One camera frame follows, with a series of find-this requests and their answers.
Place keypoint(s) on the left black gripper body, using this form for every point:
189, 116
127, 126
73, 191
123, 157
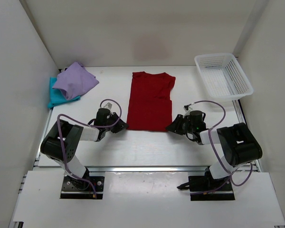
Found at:
111, 120

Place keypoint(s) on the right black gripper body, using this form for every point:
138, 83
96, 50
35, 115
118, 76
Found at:
188, 127

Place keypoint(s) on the red t shirt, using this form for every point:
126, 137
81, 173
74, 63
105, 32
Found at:
150, 105

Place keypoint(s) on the purple t shirt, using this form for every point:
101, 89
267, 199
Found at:
75, 81

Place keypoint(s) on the teal t shirt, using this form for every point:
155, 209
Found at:
56, 97

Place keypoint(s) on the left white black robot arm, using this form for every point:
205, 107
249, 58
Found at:
61, 143

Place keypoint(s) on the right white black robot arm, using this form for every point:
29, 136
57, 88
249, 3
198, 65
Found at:
238, 144

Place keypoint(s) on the white plastic basket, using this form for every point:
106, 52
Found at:
223, 77

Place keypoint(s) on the aluminium rail front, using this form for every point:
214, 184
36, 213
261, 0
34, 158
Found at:
147, 169

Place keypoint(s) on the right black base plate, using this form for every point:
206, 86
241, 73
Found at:
219, 190

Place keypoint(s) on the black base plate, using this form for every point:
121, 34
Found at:
90, 190
219, 190

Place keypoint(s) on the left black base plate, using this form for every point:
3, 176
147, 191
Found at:
90, 190

